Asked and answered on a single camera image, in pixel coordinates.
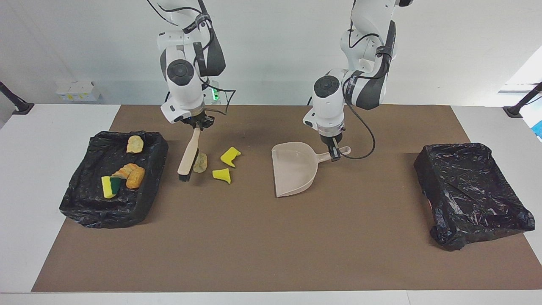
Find arm gripper cable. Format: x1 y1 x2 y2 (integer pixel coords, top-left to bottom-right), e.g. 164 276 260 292
341 25 376 161
146 0 236 116

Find brown table mat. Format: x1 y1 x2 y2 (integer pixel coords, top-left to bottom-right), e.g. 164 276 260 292
31 105 542 293

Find white boxes by wall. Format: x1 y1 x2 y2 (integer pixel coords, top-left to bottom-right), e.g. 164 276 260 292
56 80 101 102

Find left arm gripper cable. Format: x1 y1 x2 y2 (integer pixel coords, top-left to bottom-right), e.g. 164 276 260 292
341 25 376 161

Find black camera stand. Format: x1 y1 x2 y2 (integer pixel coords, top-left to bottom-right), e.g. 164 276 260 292
0 81 34 115
503 83 542 118

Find beige plastic dustpan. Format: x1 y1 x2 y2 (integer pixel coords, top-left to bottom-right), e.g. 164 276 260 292
271 142 351 198

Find right arm gripper cable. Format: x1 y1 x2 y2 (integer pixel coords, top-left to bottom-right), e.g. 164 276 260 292
146 0 236 116

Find black bag lined bin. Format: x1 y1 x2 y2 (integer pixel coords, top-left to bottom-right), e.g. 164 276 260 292
59 130 169 229
414 142 536 251

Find brown bread roll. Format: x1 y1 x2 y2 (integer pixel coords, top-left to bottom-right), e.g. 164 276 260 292
126 167 146 189

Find beige hand brush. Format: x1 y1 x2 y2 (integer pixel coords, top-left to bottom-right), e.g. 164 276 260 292
177 128 202 183

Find green and yellow sponge piece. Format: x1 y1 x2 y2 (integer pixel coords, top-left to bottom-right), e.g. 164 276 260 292
101 176 123 199

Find orange striped bread piece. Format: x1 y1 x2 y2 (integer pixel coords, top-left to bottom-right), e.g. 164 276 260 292
111 163 139 180

